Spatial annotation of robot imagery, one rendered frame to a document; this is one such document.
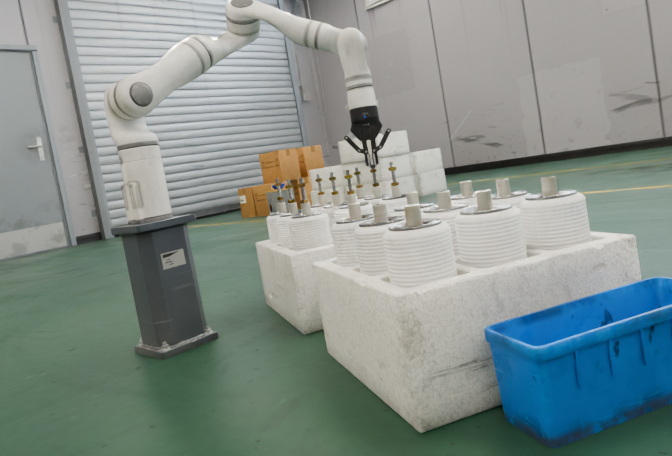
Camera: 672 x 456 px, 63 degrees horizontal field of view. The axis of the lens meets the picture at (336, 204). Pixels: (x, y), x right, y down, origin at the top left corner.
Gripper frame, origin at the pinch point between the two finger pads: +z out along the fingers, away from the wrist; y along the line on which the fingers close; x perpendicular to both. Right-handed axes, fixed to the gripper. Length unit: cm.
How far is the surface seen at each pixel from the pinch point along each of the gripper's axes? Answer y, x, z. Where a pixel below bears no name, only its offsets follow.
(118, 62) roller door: -247, 484, -155
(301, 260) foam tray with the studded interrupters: -19.7, -28.7, 18.8
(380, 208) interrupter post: -2, -60, 7
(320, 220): -14.5, -23.1, 11.3
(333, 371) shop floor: -15, -54, 35
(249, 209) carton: -113, 399, 30
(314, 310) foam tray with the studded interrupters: -18.8, -28.4, 30.3
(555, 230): 23, -67, 14
